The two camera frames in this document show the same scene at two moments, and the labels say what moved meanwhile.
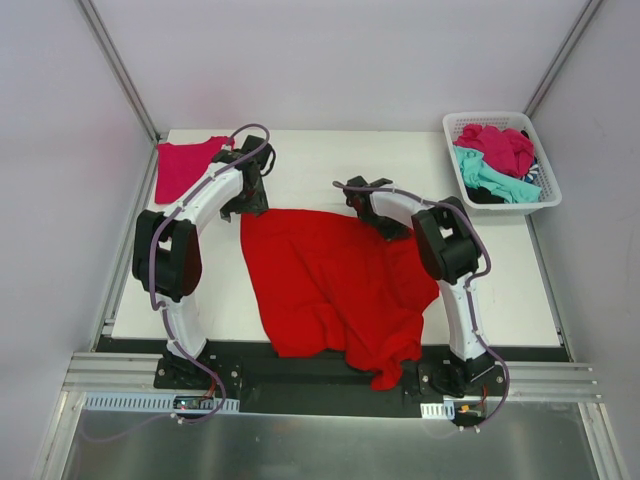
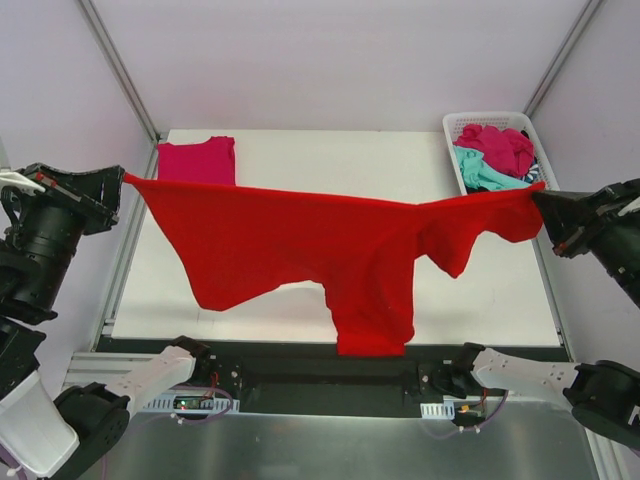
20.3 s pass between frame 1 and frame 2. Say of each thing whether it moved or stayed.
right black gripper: moved
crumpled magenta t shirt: stayed
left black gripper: moved
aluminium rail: stayed
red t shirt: moved
